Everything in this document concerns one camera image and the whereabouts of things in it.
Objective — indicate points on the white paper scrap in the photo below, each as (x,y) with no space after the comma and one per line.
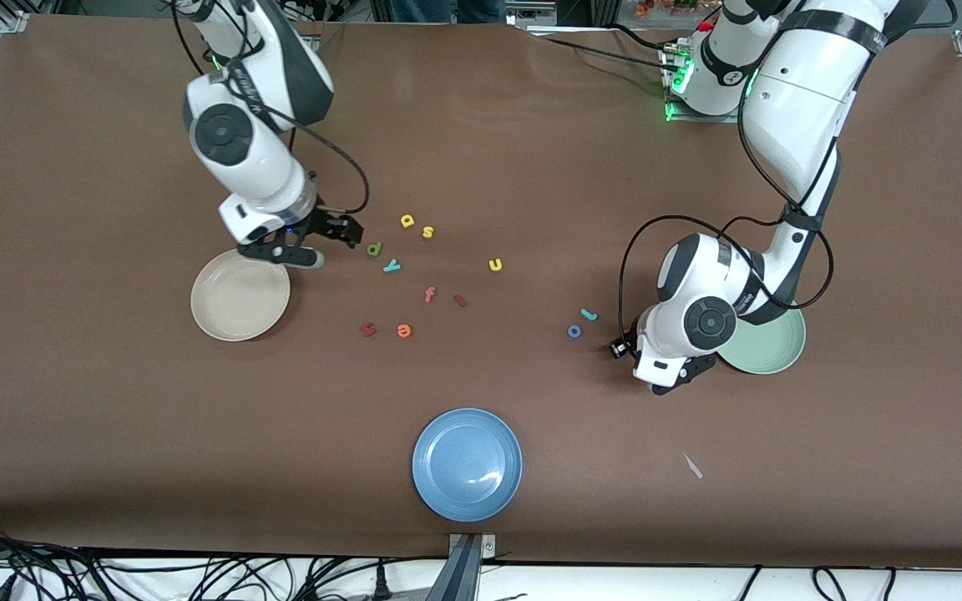
(692,466)

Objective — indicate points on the black power plug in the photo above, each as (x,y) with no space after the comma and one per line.
(381,584)

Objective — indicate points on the green plate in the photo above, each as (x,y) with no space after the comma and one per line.
(769,355)

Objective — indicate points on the brown table cover sheet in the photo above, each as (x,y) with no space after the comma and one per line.
(531,167)

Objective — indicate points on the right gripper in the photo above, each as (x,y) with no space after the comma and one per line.
(330,225)

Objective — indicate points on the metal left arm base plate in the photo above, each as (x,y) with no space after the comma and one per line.
(702,119)

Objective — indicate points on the orange flowers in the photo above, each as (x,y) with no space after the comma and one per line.
(665,7)

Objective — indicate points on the white power strip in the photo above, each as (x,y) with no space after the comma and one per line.
(531,12)

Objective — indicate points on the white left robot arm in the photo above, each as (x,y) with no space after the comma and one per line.
(798,108)

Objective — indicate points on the green letter d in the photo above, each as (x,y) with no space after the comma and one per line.
(377,250)

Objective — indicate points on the blue plate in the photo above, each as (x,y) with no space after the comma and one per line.
(467,465)

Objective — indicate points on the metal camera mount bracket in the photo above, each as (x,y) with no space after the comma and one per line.
(466,568)

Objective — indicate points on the teal letter y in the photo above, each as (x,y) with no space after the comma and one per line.
(392,266)

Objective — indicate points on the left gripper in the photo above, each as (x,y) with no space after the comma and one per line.
(620,348)

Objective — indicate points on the person in blue jeans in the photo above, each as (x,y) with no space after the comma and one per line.
(448,10)

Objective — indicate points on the beige brown plate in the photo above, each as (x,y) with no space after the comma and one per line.
(235,305)

